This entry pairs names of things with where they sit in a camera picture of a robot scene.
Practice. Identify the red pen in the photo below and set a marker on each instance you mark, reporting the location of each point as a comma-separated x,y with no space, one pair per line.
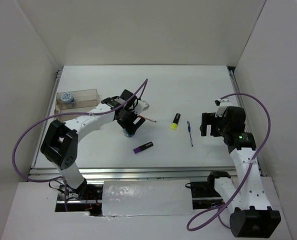
148,119

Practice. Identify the blue jar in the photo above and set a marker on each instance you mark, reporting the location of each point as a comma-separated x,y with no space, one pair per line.
126,134
67,98

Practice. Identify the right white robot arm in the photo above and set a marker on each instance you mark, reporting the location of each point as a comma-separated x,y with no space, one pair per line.
251,213

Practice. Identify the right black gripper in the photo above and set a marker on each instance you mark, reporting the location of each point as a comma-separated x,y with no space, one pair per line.
209,118

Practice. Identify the yellow highlighter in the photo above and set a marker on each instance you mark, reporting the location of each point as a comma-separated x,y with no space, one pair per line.
175,121

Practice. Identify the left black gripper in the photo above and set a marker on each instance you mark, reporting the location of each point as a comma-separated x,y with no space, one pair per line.
126,125

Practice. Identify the blue pen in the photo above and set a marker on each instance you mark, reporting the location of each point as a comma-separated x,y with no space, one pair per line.
190,134

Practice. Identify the aluminium table frame rail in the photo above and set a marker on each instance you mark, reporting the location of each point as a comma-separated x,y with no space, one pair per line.
187,90

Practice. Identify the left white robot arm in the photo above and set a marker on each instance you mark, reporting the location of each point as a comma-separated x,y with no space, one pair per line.
60,144

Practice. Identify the purple highlighter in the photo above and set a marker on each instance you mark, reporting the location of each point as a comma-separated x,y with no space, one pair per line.
143,147

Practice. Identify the clear tiered organizer tray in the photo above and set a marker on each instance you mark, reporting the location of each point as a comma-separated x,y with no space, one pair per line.
85,100

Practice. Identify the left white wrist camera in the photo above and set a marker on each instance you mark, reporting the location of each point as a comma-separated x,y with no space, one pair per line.
141,107

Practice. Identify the white foil front cover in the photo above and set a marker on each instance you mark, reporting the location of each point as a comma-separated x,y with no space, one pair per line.
146,198

